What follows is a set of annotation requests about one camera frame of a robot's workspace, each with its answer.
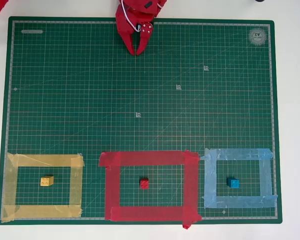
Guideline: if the yellow tape square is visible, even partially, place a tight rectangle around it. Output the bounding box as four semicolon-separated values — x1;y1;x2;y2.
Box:
1;152;86;224

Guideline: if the white servo cable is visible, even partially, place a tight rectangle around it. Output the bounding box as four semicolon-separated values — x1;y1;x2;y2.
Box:
120;0;142;33

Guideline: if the red tape square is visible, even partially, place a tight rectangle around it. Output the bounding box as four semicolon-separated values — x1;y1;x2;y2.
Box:
98;149;202;230

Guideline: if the yellow toy brick cube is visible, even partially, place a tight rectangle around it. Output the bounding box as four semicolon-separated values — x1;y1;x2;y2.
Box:
40;175;55;187

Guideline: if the blue tape square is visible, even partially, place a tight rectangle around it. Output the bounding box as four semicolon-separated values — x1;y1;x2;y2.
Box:
199;147;278;209

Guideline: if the green cutting mat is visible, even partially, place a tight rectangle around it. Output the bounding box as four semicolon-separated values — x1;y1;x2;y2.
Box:
0;16;282;225

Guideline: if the blue toy brick cube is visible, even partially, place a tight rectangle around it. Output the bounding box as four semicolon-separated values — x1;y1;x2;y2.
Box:
226;177;240;189

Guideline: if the red toy brick cube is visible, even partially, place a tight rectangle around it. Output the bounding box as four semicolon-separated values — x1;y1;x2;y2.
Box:
139;177;151;190

